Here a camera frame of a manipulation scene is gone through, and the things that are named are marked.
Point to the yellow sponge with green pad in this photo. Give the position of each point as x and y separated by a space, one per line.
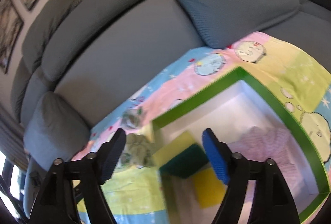
209 187
178 146

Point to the grey sofa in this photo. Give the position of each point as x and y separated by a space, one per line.
129 53

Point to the purple mesh scrunchie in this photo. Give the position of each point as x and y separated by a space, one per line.
263 146

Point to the green fluffy scrunchie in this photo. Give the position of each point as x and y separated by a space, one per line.
141 149

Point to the grey throw cushion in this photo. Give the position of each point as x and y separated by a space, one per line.
54 125
232 1

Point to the grey sofa back cushion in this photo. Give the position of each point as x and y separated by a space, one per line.
49 27
103 6

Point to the printed cartoon blanket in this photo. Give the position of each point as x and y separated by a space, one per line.
297 71

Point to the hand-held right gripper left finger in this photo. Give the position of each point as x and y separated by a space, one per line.
115 154

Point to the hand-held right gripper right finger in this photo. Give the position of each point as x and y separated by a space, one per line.
217 156

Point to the green cardboard box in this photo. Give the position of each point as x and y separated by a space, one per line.
258 87

